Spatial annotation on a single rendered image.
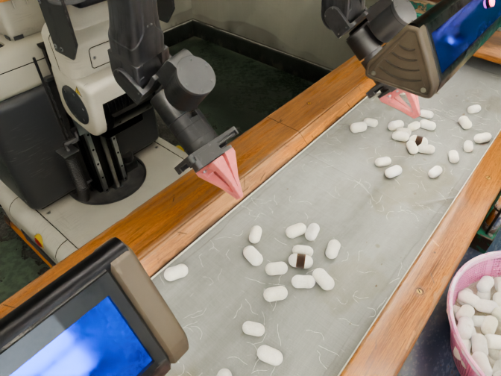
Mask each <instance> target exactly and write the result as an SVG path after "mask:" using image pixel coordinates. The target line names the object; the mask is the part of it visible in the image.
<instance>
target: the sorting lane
mask: <svg viewBox="0 0 501 376"><path fill-rule="evenodd" d="M379 94H380V93H377V94H376V95H375V96H374V97H372V98H368V97H367V96H366V97H365V98H364V99H363V100H362V101H360V102H359V103H358V104H357V105H356V106H355V107H354V108H352V109H351V110H350V111H349V112H347V113H346V114H345V115H344V116H343V117H341V118H340V119H339V120H338V121H337V122H336V123H335V124H333V125H332V126H331V127H330V128H328V129H327V130H326V131H325V132H323V133H322V135H320V136H319V137H318V138H317V139H316V140H314V141H313V142H312V143H311V144H309V145H308V146H307V147H306V148H305V149H304V150H302V152H300V153H299V154H298V155H297V156H295V157H294V158H293V159H292V160H290V161H289V162H288V163H287V164H286V165H285V166H284V167H283V168H281V169H280V170H279V171H278V172H276V173H275V174H274V175H273V176H271V177H270V178H269V179H268V180H267V181H266V182H265V183H263V184H262V185H261V186H260V187H259V188H257V189H256V190H255V191H254V192H252V193H251V194H250V195H249V196H248V197H247V198H246V199H245V200H243V201H242V202H241V203H240V204H238V205H237V206H236V207H234V208H233V209H232V210H231V211H230V212H229V213H228V214H227V215H226V216H224V217H223V218H222V219H220V220H219V221H218V222H217V223H215V224H214V225H213V226H212V227H211V228H210V229H209V230H208V231H206V232H205V233H204V234H203V235H201V236H200V237H199V238H198V239H197V240H195V241H194V242H193V243H192V244H191V245H190V246H189V247H187V248H186V249H185V250H184V251H182V252H181V253H180V254H179V255H177V256H176V257H175V258H174V259H173V260H172V261H171V262H170V263H168V264H167V265H166V266H165V267H163V268H162V269H161V270H160V271H158V273H156V274H155V275H154V276H153V277H152V278H151V280H152V281H153V283H154V285H155V286H156V288H157V289H158V291H159V292H160V294H161V296H162V297H163V299H164V300H165V302H166V303H167V305H168V307H169V308H170V310H171V311H172V312H173V314H174V316H175V318H176V319H177V320H178V322H179V323H180V326H181V327H182V329H183V330H184V331H185V333H186V335H187V339H188V342H189V350H188V351H187V352H186V353H185V354H184V355H183V356H182V357H181V358H180V359H179V360H178V361H177V362H176V363H171V369H170V371H169V372H168V373H167V374H166V375H165V376H216V375H217V374H218V372H219V371H220V370H221V369H229V370H230V371H231V374H232V376H339V375H340V374H341V372H342V371H343V369H344V367H345V366H346V365H347V363H348V362H349V360H350V358H351V357H352V356H353V354H354V353H355V351H356V349H357V348H358V347H359V345H360V343H361V342H362V340H363V339H364V338H365V336H366V334H367V333H368V331H369V330H370V329H371V327H372V325H373V324H374V322H375V321H376V319H377V317H378V316H379V314H380V313H381V312H382V310H383V308H384V307H385V305H386V304H387V303H388V301H389V299H390V298H391V296H392V295H393V294H394V291H395V290H396V288H397V287H398V286H399V284H400V282H401V281H402V279H403V278H404V277H405V275H406V273H407V272H408V270H409V269H410V268H411V266H412V264H413V262H414V261H415V260H416V258H417V257H418V255H419V253H420V252H421V251H422V249H423V247H424V246H425V244H426V243H427V242H428V240H429V238H430V237H431V235H432V234H433V232H434V231H435V229H436V228H437V226H438V225H439V223H440V222H441V220H442V219H443V217H444V216H445V214H446V213H447V211H448V210H449V208H450V206H451V205H452V203H453V202H454V201H455V199H456V197H457V196H458V194H459V193H460V192H461V190H462V188H463V187H464V185H465V184H466V183H467V180H468V179H469V177H470V176H471V175H472V173H473V171H474V170H475V168H476V167H477V166H478V164H479V162H480V161H481V159H482V158H483V157H484V155H485V153H486V151H487V150H488V149H489V147H490V146H491V144H492V142H493V141H494V140H495V138H496V137H497V135H498V133H499V132H500V131H501V76H500V75H496V74H493V73H490V72H486V71H483V70H481V69H476V68H473V67H470V66H466V65H463V66H462V67H461V68H460V69H459V70H458V71H457V72H456V73H455V74H454V76H452V77H451V79H449V80H448V82H446V83H445V85H443V87H442V88H440V90H439V91H437V93H436V94H434V96H433V97H431V98H422V97H420V96H418V101H419V105H420V110H429V111H432V112H433V113H434V116H433V117H432V118H431V119H427V118H423V117H420V116H419V117H417V118H415V119H413V118H412V117H410V116H408V115H407V114H405V113H403V112H402V111H400V110H398V109H396V108H394V107H391V106H389V105H387V104H385V103H382V102H381V101H380V100H379V98H378V97H377V96H378V95H379ZM476 104H478V105H480V107H481V110H480V111H479V112H478V113H468V111H467V109H468V108H469V106H473V105H476ZM461 116H466V117H468V119H469V120H470V121H471V122H472V126H471V128H469V129H463V128H462V126H461V125H460V124H459V118H460V117H461ZM365 118H371V119H376V120H377V121H378V125H377V126H376V127H371V126H367V129H366V130H365V131H363V132H358V133H353V132H352V131H351V130H350V126H351V125H352V124H353V123H357V122H364V119H365ZM422 119H426V120H428V121H431V122H434V123H435V124H436V127H435V129H434V130H433V131H429V130H427V129H424V128H421V127H419V128H418V129H417V130H415V131H412V133H411V135H410V136H409V138H410V137H411V136H413V135H418V136H421V137H425V138H427V140H428V144H427V145H433V146H434V147H435V151H434V153H432V154H424V153H420V152H419V151H418V152H417V153H416V154H410V153H409V151H408V149H407V147H406V143H407V142H408V141H409V139H408V140H407V141H405V142H403V141H398V140H394V139H393V138H392V134H393V133H394V132H395V131H391V130H389V129H388V123H389V122H392V121H396V120H402V121H403V123H404V126H403V127H404V128H408V125H409V124H411V123H413V122H416V121H417V122H420V120H422ZM485 132H488V133H490V134H491V140H490V141H488V142H483V143H476V142H475V141H474V137H475V136H476V135H477V134H482V133H485ZM467 140H470V141H472V142H473V150H472V151H471V152H466V151H464V142H465V141H467ZM451 150H456V151H457V152H458V154H459V161H458V162H457V163H451V162H450V161H449V157H448V153H449V151H451ZM380 157H390V158H391V164H390V165H388V166H382V167H378V166H376V165H375V160H376V159H377V158H380ZM395 165H398V166H400V167H401V168H402V173H401V174H400V175H398V176H395V177H393V178H387V177H386V176H385V170H386V169H388V168H390V167H392V166H395ZM434 166H440V167H441V168H442V173H441V174H440V175H439V176H438V177H436V178H431V177H430V176H429V175H428V173H429V170H430V169H432V168H433V167H434ZM297 223H303V224H305V226H306V229H307V228H308V227H309V225H310V224H312V223H316V224H318V225H319V228H320V230H319V232H318V235H317V236H316V238H315V239H314V240H313V241H309V240H307V239H306V237H305V234H303V235H300V236H297V237H295V238H293V239H292V238H289V237H287V236H286V229H287V227H289V226H292V225H295V224H297ZM255 225H258V226H260V227H261V229H262V235H261V237H260V240H259V242H258V243H252V242H251V241H250V240H249V235H250V232H251V228H252V227H253V226H255ZM332 239H336V240H338V241H339V242H340V244H341V247H340V249H339V251H338V255H337V257H336V258H334V259H330V258H328V257H327V256H326V253H325V252H326V249H327V246H328V243H329V241H330V240H332ZM249 245H251V246H253V247H254V248H255V249H256V250H257V251H258V252H259V253H260V254H261V255H262V258H263V261H262V263H261V264H260V265H259V266H253V265H252V264H251V263H250V262H249V261H248V260H247V259H246V258H245V256H244V255H243V251H244V249H245V247H247V246H249ZM295 245H307V246H310V247H311V248H312V250H313V255H312V256H311V258H312V260H313V264H312V266H311V267H310V268H308V269H300V268H295V267H293V266H291V265H290V264H289V256H290V255H291V254H293V252H292V249H293V248H294V246H295ZM276 262H284V263H286V265H287V266H288V270H287V272H286V273H285V274H283V275H268V274H267V273H266V271H265V267H266V265H267V264H268V263H276ZM179 264H185V265H186V266H187V267H188V274H187V275H186V276H185V277H183V278H178V279H176V280H174V281H167V280H166V279H165V277H164V272H165V270H166V269H167V268H170V267H173V266H176V265H179ZM317 268H322V269H324V270H325V271H326V273H327V274H328V275H329V276H330V277H331V278H332V279H333V280H334V283H335V285H334V287H333V288H332V289H331V290H324V289H322V288H321V286H320V285H319V284H318V283H317V282H315V285H314V286H313V288H310V289H307V288H295V287H294V286H293V285H292V278H293V277H294V276H295V275H311V276H312V273H313V271H314V270H315V269H317ZM275 286H284V287H285V288H286V289H287V291H288V295H287V297H286V298H285V299H283V300H279V301H271V302H270V301H266V300H265V298H264V296H263V293H264V291H265V290H266V289H267V288H269V287H275ZM246 321H251V322H257V323H260V324H262V325H263V326H264V328H265V332H264V334H263V335H261V336H252V335H248V334H246V333H244V331H243V330H242V325H243V324H244V323H245V322H246ZM261 345H268V346H270V347H272V348H275V349H277V350H279V351H280V352H281V353H282V355H283V361H282V363H281V364H279V365H278V366H273V365H271V364H269V363H266V362H264V361H261V360H260V359H259V358H258V356H257V350H258V348H259V346H261Z"/></svg>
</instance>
